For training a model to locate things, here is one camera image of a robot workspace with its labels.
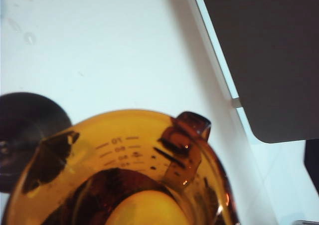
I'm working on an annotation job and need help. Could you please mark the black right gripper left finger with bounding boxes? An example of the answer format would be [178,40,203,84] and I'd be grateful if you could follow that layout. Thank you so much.
[47,182,88,225]

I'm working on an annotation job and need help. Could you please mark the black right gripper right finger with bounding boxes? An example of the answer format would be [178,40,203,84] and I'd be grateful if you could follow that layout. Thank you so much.
[196,177,228,225]

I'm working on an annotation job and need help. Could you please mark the small amber measuring cup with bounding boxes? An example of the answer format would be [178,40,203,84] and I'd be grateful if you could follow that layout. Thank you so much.
[0,109,241,225]

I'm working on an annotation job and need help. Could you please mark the gold double-cone jigger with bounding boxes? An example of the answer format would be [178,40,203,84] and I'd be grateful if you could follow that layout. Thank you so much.
[0,92,80,194]

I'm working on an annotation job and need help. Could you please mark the wide brown desk partition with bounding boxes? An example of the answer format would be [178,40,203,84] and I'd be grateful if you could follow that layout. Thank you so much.
[190,0,319,144]

